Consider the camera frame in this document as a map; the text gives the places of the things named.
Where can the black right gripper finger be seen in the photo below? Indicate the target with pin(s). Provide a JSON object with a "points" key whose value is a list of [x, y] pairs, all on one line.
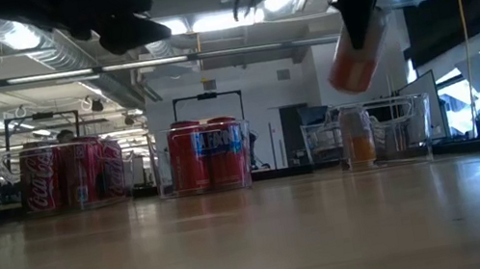
{"points": [[357, 17]]}

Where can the pale orange soda can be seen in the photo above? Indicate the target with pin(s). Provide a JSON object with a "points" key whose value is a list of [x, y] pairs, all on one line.
{"points": [[358, 144], [352, 72]]}

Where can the red Fanta can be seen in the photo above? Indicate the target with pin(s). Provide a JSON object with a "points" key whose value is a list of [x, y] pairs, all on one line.
{"points": [[188, 162], [227, 161]]}

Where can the horizontal ceiling pipe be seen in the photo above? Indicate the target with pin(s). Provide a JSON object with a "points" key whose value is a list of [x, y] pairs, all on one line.
{"points": [[135, 65]]}

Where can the ceiling light panel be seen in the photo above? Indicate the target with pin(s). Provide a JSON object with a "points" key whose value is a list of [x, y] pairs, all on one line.
{"points": [[175, 27], [223, 20]]}

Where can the person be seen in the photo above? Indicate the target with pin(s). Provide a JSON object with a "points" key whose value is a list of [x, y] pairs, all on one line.
{"points": [[65, 135]]}

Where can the clear plastic bin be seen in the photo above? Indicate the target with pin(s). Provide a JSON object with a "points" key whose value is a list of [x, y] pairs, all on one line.
{"points": [[406, 136], [250, 152], [5, 193]]}

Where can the silver round air duct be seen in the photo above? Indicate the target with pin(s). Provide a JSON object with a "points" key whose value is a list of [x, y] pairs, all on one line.
{"points": [[114, 84]]}

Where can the wall vent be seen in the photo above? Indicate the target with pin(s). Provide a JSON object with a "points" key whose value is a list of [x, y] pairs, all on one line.
{"points": [[283, 74], [209, 85]]}

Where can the black rig frame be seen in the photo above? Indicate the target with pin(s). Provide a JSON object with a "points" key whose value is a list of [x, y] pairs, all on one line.
{"points": [[206, 95]]}

